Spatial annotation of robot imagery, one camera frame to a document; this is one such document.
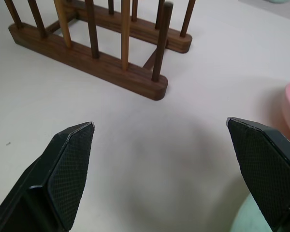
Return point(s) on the wooden dish rack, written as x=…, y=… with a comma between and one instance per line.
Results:
x=91, y=52

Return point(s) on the light green bowl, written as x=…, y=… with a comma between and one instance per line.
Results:
x=281, y=2

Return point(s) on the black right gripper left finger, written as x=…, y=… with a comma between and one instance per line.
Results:
x=62, y=174

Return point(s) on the mint green plate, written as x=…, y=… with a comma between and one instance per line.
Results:
x=249, y=217

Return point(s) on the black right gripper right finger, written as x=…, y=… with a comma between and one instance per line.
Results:
x=261, y=164

